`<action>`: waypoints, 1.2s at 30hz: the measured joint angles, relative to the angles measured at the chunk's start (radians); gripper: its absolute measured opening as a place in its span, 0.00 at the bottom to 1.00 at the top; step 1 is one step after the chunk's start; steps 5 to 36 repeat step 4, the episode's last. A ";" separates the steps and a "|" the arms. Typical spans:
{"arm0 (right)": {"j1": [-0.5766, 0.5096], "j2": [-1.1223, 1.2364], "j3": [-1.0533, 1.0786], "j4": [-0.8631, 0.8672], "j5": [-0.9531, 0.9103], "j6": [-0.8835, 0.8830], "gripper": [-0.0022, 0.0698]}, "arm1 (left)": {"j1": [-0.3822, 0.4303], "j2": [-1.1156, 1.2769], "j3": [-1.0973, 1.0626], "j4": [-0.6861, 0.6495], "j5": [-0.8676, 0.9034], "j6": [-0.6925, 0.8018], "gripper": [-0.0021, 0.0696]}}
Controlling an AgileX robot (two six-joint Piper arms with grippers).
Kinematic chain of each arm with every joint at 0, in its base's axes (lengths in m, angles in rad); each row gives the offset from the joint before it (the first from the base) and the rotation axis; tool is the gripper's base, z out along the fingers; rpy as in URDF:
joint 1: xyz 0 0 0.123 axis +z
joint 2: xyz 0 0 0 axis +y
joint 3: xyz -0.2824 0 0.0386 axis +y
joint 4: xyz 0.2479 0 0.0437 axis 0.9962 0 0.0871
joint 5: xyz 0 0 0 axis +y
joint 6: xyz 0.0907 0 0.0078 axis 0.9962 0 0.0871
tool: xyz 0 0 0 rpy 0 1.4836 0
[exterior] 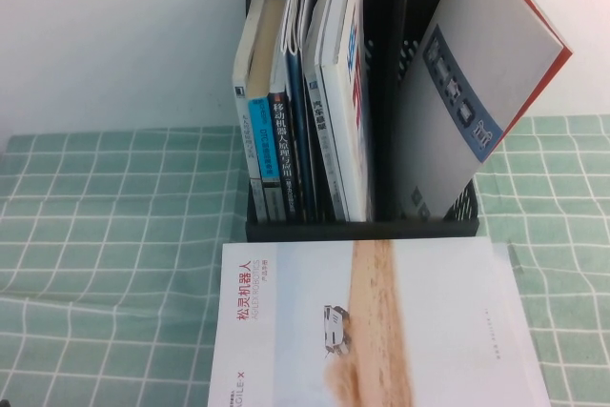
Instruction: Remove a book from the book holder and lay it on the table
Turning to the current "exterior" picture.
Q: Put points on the desert photo cover brochure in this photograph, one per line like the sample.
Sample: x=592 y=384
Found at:
x=381 y=331

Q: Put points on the dark blue spine tall book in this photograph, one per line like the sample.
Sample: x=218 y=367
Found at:
x=298 y=116

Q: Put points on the cyan spine paperback book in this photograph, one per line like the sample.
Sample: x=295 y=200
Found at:
x=264 y=130

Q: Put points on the grey-white spine car book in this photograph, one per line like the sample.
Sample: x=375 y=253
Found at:
x=320 y=116

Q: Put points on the black perforated book holder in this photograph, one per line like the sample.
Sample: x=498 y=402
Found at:
x=357 y=230

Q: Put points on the white spine paperback book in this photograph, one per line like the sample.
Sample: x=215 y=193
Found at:
x=248 y=45

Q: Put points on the white magazine red blue letters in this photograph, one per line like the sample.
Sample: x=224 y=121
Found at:
x=343 y=21

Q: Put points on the green checkered tablecloth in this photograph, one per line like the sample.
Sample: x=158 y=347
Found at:
x=119 y=235

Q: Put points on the red cover brochure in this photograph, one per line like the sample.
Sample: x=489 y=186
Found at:
x=568 y=51

